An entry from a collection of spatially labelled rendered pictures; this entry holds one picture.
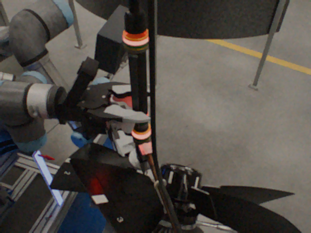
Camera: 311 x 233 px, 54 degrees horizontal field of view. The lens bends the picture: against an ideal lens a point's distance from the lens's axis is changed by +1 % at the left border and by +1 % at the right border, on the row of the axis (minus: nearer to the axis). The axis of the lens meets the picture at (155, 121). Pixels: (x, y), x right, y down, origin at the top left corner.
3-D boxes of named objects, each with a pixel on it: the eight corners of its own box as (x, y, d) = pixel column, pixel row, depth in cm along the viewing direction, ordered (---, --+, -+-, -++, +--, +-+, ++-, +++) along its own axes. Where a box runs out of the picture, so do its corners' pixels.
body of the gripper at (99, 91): (116, 110, 70) (66, 106, 71) (113, 82, 64) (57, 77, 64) (109, 136, 65) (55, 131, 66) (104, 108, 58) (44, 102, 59)
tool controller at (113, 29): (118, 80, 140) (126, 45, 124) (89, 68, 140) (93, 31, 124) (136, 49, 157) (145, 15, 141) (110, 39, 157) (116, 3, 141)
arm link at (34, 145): (51, 120, 82) (39, 90, 74) (48, 152, 75) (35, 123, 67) (21, 123, 81) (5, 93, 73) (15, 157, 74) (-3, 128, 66)
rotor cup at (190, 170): (204, 227, 78) (214, 177, 78) (149, 216, 76) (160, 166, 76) (190, 209, 92) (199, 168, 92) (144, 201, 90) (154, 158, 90)
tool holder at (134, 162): (162, 173, 74) (164, 149, 67) (135, 181, 73) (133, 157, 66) (151, 145, 80) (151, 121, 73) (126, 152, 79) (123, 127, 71)
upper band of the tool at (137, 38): (152, 52, 51) (152, 37, 49) (128, 57, 50) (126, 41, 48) (145, 39, 54) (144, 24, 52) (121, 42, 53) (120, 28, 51)
